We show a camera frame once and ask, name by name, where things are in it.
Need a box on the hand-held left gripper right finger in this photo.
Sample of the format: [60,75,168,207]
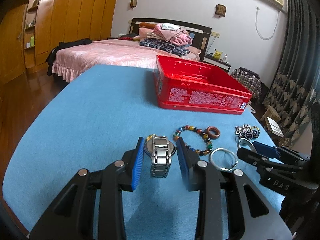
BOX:
[175,137,293,240]

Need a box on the wooden wardrobe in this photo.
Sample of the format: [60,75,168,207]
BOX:
[0,0,123,85]

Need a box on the wooden stool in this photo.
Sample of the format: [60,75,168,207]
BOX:
[260,106,282,130]

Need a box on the colourful bead bracelet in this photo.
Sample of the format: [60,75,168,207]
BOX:
[172,125,214,157]

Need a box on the black garment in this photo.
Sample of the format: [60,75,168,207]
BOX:
[46,38,93,77]

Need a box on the bed with pink cover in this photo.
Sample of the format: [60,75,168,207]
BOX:
[46,17,213,83]

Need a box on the brown wooden ring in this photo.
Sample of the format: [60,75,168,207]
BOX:
[204,127,221,140]

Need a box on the black white nightstand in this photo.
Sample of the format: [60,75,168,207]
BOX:
[203,54,232,74]

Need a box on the large wooden wall lamp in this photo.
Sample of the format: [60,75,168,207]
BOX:
[216,4,227,18]

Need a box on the white booklet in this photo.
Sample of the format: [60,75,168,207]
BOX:
[265,117,284,137]

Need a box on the silver round pendant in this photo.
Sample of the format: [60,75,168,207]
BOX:
[239,138,255,150]

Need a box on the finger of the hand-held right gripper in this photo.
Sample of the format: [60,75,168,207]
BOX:
[236,147,283,178]
[252,141,312,167]

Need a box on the dark wooden headboard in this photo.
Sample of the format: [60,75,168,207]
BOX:
[130,18,212,55]

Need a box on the white wall cable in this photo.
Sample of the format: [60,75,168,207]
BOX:
[255,5,275,40]

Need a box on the pink folded clothes pile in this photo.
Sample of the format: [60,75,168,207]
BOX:
[152,23,193,47]

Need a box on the black white bead string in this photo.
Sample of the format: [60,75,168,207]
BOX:
[234,124,260,140]

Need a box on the silver bangle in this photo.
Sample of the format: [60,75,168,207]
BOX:
[209,147,239,172]

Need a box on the silver metal wristwatch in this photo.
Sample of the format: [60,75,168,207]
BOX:
[144,135,177,178]

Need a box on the red tin box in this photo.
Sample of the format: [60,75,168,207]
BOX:
[154,54,253,115]

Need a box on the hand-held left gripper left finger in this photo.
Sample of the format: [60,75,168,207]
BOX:
[29,137,145,240]

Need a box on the plaid folded blanket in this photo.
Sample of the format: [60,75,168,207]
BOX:
[139,38,190,56]

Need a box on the dark patterned curtain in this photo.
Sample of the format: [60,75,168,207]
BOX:
[262,0,320,150]

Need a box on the plaid bag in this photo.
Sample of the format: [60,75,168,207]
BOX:
[229,67,262,99]

